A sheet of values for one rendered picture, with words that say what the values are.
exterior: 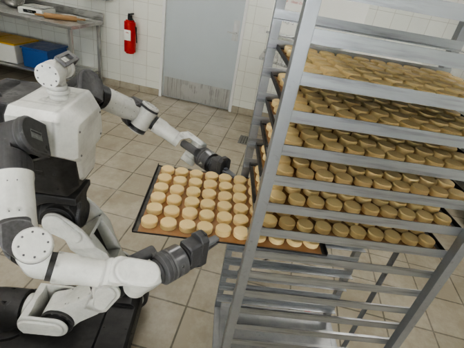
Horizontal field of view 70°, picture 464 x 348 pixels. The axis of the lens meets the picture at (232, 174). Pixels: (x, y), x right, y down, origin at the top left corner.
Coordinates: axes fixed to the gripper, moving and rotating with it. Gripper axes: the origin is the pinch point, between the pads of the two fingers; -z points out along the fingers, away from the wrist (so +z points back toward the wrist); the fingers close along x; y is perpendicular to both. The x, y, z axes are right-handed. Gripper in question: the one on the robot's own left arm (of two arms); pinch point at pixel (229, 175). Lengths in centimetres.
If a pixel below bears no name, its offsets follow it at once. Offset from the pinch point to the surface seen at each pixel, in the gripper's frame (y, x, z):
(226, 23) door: 240, 15, 254
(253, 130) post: 4.7, 20.7, -3.7
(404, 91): -6, 53, -52
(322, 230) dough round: -7.4, 7.7, -46.5
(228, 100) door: 249, -84, 240
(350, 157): -11, 35, -48
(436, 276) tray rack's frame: 16, -1, -77
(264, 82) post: 4.8, 39.0, -3.8
